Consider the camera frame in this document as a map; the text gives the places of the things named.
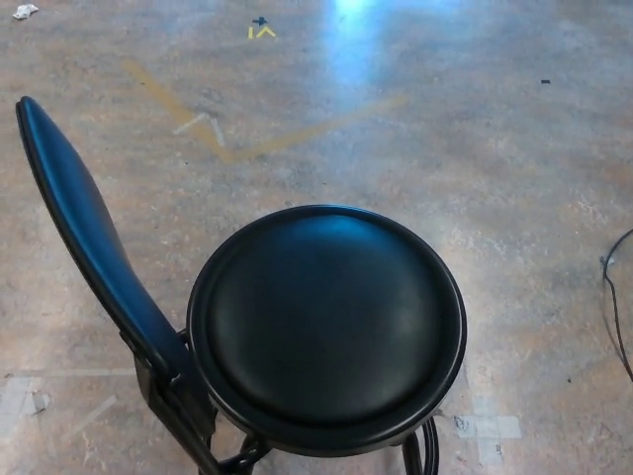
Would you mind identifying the black swivel chair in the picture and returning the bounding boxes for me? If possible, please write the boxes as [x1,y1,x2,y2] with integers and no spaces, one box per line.
[15,95,468,475]

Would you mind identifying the white tape angle mark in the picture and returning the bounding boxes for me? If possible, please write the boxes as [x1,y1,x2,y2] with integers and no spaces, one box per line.
[172,112,226,148]

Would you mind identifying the white tape floor cross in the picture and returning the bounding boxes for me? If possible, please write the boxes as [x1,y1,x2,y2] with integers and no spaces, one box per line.
[453,395,523,467]

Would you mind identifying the clear tape floor patch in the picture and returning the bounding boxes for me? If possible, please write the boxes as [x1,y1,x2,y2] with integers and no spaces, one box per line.
[0,368,137,441]

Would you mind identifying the thin black floor cable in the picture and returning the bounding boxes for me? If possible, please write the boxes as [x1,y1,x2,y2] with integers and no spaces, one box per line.
[599,231,633,383]

